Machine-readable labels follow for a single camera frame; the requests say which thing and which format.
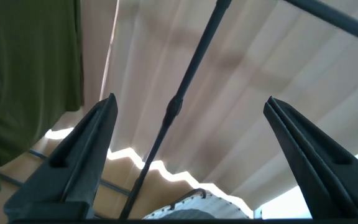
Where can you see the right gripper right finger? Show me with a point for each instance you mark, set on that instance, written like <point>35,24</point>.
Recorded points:
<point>328,174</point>

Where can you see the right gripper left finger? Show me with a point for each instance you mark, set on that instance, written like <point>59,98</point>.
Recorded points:
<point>73,168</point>

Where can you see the green long-sleeved shirt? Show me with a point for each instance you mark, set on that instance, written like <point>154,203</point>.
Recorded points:
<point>26,62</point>

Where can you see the black clothes rack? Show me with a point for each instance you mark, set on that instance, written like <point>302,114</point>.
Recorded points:
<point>174,107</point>

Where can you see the white laundry basket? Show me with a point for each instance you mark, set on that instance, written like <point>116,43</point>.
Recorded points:
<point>204,207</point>

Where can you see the beige curtain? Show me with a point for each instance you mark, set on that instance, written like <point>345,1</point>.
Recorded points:
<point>259,93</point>

